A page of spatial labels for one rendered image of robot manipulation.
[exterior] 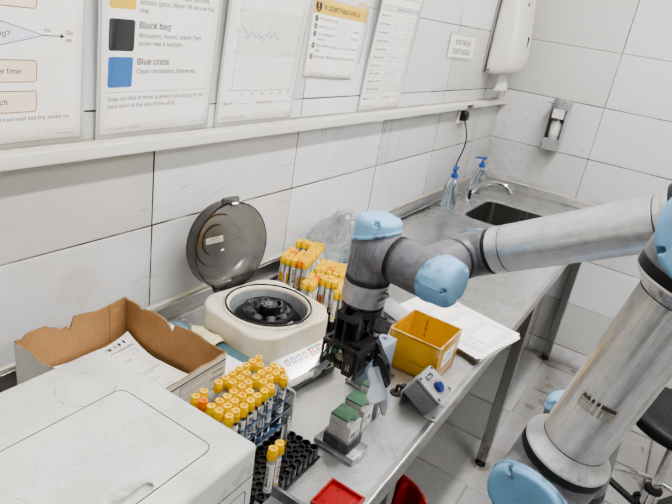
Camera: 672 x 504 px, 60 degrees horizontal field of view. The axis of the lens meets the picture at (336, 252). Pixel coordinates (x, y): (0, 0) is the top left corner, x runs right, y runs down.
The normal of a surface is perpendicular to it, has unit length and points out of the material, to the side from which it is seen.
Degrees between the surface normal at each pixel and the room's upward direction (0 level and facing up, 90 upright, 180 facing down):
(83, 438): 0
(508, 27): 90
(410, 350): 90
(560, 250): 109
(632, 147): 90
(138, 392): 0
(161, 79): 94
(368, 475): 0
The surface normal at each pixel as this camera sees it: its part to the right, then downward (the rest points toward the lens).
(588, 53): -0.53, 0.25
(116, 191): 0.83, 0.32
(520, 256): -0.54, 0.53
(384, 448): 0.15, -0.91
